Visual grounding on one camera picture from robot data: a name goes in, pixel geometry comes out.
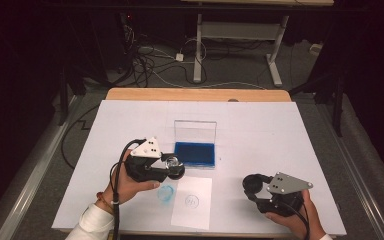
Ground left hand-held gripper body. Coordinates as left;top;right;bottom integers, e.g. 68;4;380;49
123;136;164;184

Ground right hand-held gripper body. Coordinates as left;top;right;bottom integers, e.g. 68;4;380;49
256;171;314;217

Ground black stamp with crystal handle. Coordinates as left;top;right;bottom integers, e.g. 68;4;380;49
164;154;187;181

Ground black round stamp cap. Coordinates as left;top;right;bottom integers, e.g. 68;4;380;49
242;173;266;200

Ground blue ink pad clear case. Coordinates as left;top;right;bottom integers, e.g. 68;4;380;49
172;119;218;170

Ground person's left hand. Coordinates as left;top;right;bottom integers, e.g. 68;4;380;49
104;159;161;205

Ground person's right hand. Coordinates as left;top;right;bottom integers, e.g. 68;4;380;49
264;189;328;240

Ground white paper sheet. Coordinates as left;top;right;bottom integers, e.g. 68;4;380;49
170;175;213;231

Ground wooden table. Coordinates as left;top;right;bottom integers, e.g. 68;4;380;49
104;87;293;103

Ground black metal stand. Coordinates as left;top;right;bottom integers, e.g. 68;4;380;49
57;64;89;127
289;64;346;138

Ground small white box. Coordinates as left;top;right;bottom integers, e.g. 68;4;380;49
309;43;324;56

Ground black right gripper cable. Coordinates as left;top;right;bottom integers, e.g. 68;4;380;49
279;199;312;240

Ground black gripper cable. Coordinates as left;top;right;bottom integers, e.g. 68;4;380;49
109;138;148;240
279;199;312;240

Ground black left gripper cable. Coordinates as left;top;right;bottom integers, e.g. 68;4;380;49
109;138;148;240

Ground orange bead bracelet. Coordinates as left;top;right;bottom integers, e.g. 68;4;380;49
95;191;114;210

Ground aluminium rail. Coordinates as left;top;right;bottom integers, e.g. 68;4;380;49
0;94;85;240
314;94;384;240

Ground black floor cable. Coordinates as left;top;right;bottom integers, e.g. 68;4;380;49
60;103;102;170

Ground white floor cable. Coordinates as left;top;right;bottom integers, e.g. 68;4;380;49
146;68;268;92

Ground tangle of black cables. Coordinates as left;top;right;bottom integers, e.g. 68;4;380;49
119;13;198;88

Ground white metal desk frame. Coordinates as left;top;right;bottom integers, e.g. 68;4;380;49
179;0;335;88

